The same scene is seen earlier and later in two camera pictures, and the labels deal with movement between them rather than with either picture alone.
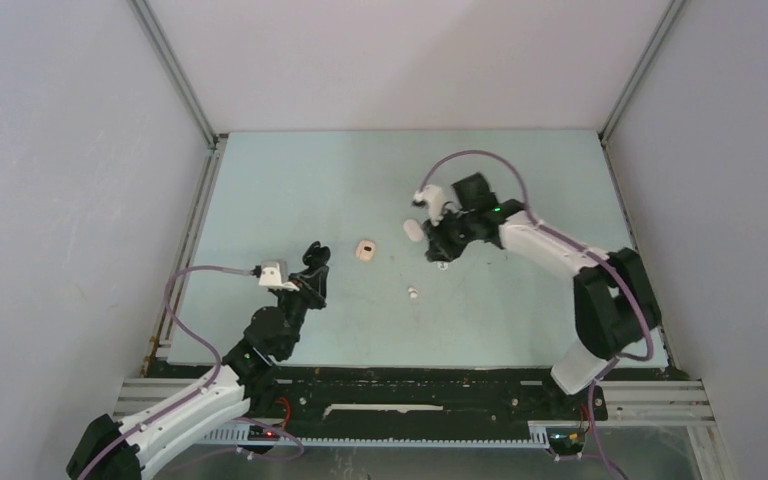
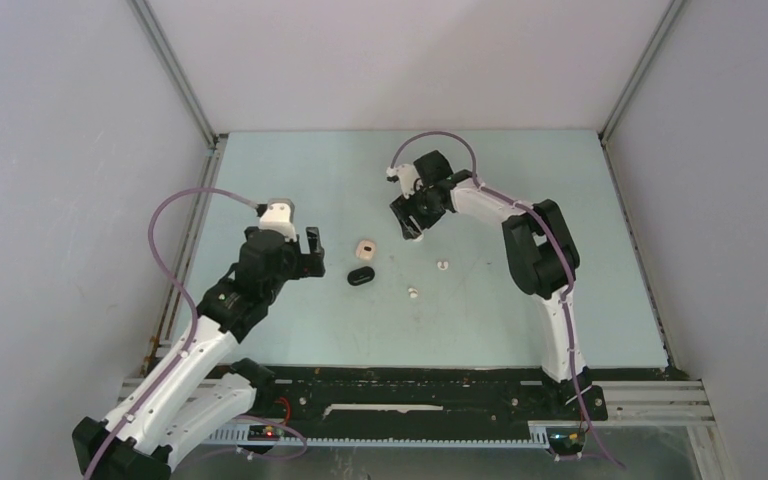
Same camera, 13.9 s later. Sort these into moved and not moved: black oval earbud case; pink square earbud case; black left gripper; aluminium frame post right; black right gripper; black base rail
Moved: black oval earbud case; black left gripper; black right gripper
Not moved: black base rail; pink square earbud case; aluminium frame post right
